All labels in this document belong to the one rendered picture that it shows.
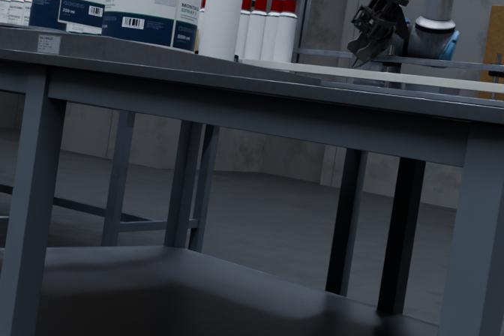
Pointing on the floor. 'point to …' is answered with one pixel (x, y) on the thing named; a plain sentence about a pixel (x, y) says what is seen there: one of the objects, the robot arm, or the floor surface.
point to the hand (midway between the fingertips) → (357, 63)
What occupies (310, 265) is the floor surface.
